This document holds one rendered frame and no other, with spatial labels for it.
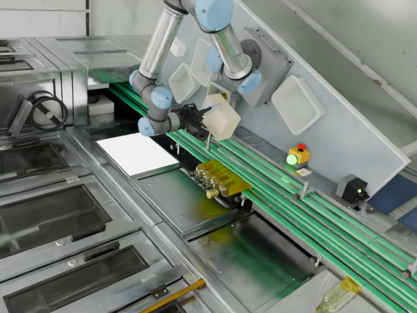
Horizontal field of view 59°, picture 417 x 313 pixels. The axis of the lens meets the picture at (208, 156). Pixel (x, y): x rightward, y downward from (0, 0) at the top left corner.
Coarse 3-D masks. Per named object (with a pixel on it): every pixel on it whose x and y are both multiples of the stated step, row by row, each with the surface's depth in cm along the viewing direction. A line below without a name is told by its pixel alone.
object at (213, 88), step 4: (208, 84) 199; (212, 84) 199; (216, 84) 194; (208, 88) 200; (212, 88) 201; (216, 88) 203; (220, 88) 192; (224, 88) 191; (208, 92) 201; (212, 92) 202; (216, 92) 204; (220, 92) 204; (224, 92) 201; (228, 92) 189; (228, 96) 189; (228, 100) 190
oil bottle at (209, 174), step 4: (212, 168) 181; (216, 168) 182; (220, 168) 182; (224, 168) 183; (228, 168) 183; (204, 172) 178; (208, 172) 178; (212, 172) 178; (216, 172) 179; (220, 172) 179; (224, 172) 180; (208, 176) 176; (212, 176) 176; (208, 180) 176
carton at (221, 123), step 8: (208, 96) 158; (216, 96) 159; (224, 104) 158; (216, 112) 155; (224, 112) 154; (232, 112) 156; (208, 120) 160; (216, 120) 156; (224, 120) 152; (232, 120) 153; (208, 128) 161; (216, 128) 157; (224, 128) 154; (232, 128) 158; (216, 136) 159; (224, 136) 159
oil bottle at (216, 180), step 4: (228, 172) 180; (232, 172) 181; (216, 176) 175; (220, 176) 176; (224, 176) 176; (228, 176) 177; (232, 176) 177; (236, 176) 178; (212, 180) 173; (216, 180) 173; (220, 180) 173; (224, 180) 174; (216, 184) 172; (212, 188) 175; (216, 188) 173
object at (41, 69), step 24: (0, 48) 233; (24, 48) 240; (48, 48) 241; (0, 72) 194; (24, 72) 199; (48, 72) 207; (72, 72) 216; (0, 96) 198; (24, 96) 206; (48, 96) 215; (72, 96) 223; (0, 120) 204; (72, 120) 230
